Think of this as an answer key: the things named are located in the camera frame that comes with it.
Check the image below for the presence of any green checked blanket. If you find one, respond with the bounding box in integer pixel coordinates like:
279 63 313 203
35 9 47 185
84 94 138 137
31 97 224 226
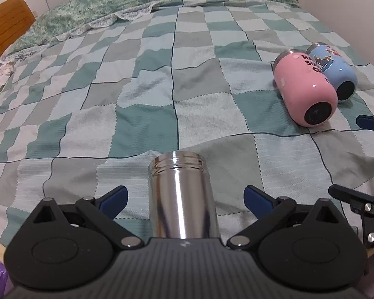
0 0 374 256

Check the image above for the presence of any light blue cartoon cup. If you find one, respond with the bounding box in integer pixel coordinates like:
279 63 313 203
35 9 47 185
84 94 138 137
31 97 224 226
306 43 358 103

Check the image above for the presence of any wooden headboard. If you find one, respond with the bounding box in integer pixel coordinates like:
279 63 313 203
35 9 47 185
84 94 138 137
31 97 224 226
0 0 37 76

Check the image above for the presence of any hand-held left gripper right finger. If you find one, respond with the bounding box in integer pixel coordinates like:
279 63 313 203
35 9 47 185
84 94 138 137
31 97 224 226
226 186 342 250

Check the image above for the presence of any stainless steel cup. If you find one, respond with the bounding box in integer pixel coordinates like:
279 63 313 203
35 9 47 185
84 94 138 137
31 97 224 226
148 151 221 239

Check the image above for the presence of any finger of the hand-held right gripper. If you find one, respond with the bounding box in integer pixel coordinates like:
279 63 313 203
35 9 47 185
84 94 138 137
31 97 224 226
328 184 374 251
356 115 374 133

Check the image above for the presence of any pink cup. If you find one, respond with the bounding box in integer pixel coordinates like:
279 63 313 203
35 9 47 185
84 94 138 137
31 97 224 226
273 49 338 128

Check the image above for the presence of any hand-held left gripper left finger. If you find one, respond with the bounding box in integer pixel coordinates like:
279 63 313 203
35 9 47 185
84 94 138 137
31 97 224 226
33 186 144 250

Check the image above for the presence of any green floral quilt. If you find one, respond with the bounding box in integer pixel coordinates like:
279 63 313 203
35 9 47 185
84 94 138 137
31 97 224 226
6 0 301 55

